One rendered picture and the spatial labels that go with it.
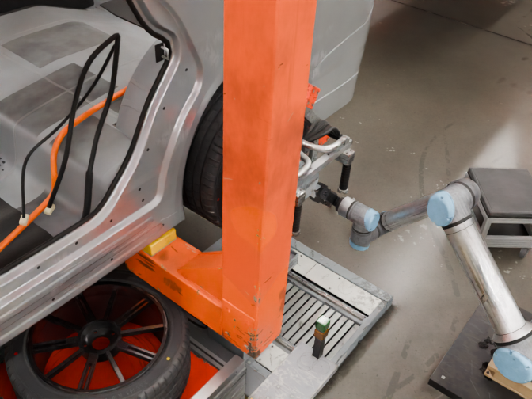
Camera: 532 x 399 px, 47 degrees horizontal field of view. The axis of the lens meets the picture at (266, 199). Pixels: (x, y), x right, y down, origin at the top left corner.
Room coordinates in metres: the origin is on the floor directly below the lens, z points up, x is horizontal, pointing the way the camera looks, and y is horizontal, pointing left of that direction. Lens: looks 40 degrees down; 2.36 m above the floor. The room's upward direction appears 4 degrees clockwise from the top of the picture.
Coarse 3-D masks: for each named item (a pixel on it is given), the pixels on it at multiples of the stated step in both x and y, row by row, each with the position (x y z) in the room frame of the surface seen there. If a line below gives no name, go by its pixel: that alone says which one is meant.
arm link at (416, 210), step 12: (456, 180) 1.81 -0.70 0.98; (468, 180) 1.79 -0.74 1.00; (480, 192) 1.77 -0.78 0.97; (408, 204) 1.97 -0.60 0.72; (420, 204) 1.91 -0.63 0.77; (384, 216) 2.04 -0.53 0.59; (396, 216) 1.98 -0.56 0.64; (408, 216) 1.93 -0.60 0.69; (420, 216) 1.90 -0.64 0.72; (384, 228) 2.01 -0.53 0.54; (396, 228) 1.99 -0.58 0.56
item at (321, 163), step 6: (348, 144) 2.01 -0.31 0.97; (336, 150) 1.95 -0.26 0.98; (342, 150) 1.98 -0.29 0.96; (324, 156) 1.91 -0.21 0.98; (330, 156) 1.91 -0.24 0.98; (336, 156) 1.95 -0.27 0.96; (318, 162) 1.87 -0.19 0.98; (324, 162) 1.87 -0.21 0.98; (312, 168) 1.83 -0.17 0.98; (318, 168) 1.84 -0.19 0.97; (306, 174) 1.79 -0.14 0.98; (312, 174) 1.81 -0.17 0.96; (300, 180) 1.75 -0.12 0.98; (306, 180) 1.78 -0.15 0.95; (300, 186) 1.75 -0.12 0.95
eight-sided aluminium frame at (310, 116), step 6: (306, 108) 2.10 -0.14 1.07; (306, 114) 2.10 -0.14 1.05; (312, 114) 2.13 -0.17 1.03; (306, 120) 2.18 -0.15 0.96; (312, 120) 2.14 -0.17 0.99; (306, 126) 2.19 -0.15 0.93; (306, 132) 2.19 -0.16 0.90; (306, 150) 2.20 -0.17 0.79; (312, 150) 2.17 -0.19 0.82; (312, 156) 2.17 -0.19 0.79; (312, 162) 2.17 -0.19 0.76
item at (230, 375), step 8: (232, 360) 1.37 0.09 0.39; (240, 360) 1.38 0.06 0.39; (224, 368) 1.34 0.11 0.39; (232, 368) 1.34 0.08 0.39; (240, 368) 1.36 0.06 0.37; (216, 376) 1.30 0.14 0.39; (224, 376) 1.30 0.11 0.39; (232, 376) 1.32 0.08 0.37; (240, 376) 1.35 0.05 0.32; (208, 384) 1.26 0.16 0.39; (216, 384) 1.27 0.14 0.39; (224, 384) 1.28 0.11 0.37; (232, 384) 1.32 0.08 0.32; (200, 392) 1.23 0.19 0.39; (208, 392) 1.23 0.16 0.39; (216, 392) 1.25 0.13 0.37; (224, 392) 1.28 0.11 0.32
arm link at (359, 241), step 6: (354, 234) 1.96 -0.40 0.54; (360, 234) 1.94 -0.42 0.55; (366, 234) 1.94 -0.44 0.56; (372, 234) 1.98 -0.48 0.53; (354, 240) 1.95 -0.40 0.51; (360, 240) 1.94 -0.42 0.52; (366, 240) 1.95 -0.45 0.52; (372, 240) 1.97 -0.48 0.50; (354, 246) 1.95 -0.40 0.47; (360, 246) 1.94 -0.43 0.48; (366, 246) 1.95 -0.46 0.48
